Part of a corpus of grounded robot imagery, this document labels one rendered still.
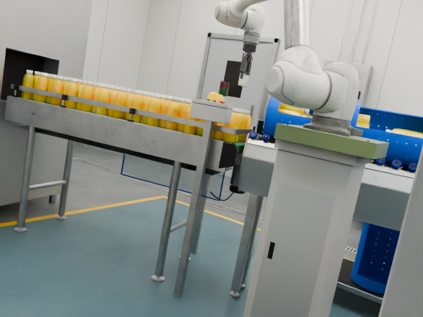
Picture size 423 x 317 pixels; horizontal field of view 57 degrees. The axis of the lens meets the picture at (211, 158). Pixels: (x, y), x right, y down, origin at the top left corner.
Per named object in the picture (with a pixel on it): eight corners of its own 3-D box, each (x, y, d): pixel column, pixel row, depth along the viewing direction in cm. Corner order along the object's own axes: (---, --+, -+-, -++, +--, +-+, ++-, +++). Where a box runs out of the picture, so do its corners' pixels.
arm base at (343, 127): (359, 138, 147) (363, 124, 146) (301, 127, 156) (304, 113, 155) (363, 138, 163) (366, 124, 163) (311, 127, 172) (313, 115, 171)
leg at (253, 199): (237, 299, 229) (258, 196, 221) (228, 295, 231) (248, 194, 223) (240, 295, 235) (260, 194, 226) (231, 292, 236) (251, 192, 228)
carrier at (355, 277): (344, 271, 263) (360, 291, 235) (374, 144, 251) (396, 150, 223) (384, 278, 264) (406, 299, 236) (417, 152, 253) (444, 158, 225)
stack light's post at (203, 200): (194, 253, 285) (222, 104, 270) (189, 252, 286) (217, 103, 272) (196, 252, 289) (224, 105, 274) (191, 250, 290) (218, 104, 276)
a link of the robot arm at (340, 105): (360, 123, 156) (374, 68, 153) (326, 117, 148) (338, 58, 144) (332, 118, 170) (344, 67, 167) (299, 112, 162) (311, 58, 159)
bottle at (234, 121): (225, 141, 223) (231, 109, 220) (236, 143, 220) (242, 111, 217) (219, 141, 216) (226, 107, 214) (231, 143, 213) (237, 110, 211)
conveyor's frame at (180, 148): (207, 300, 220) (237, 144, 208) (-9, 223, 273) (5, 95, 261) (231, 272, 265) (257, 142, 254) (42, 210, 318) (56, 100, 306)
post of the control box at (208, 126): (179, 297, 218) (211, 121, 205) (173, 295, 220) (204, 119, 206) (182, 294, 222) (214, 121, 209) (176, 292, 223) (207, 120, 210)
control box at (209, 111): (224, 124, 200) (228, 104, 198) (189, 117, 206) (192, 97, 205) (230, 124, 209) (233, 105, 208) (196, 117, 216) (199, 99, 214)
